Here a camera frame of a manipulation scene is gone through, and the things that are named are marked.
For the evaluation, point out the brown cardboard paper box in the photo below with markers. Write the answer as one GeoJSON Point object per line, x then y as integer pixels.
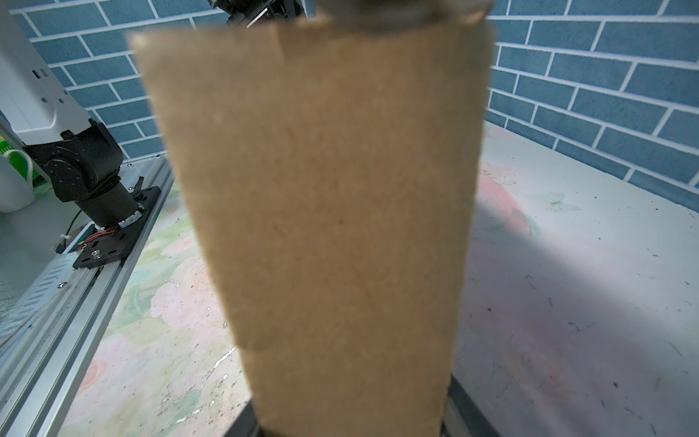
{"type": "Point", "coordinates": [330, 175]}

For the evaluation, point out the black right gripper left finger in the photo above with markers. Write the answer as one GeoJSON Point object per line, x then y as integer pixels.
{"type": "Point", "coordinates": [246, 424]}

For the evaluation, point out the aluminium front rail frame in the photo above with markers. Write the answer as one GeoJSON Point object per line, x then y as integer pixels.
{"type": "Point", "coordinates": [45, 361]}

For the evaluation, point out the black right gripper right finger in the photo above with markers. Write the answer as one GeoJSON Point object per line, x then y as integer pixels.
{"type": "Point", "coordinates": [463, 417]}

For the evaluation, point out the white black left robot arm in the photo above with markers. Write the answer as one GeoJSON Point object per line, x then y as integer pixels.
{"type": "Point", "coordinates": [71, 90]}

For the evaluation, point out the white green mug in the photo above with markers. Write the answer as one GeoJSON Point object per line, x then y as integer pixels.
{"type": "Point", "coordinates": [17, 192]}

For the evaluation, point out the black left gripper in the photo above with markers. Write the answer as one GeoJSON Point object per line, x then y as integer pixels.
{"type": "Point", "coordinates": [246, 13]}

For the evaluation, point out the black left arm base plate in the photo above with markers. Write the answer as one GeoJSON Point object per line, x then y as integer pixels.
{"type": "Point", "coordinates": [117, 245]}

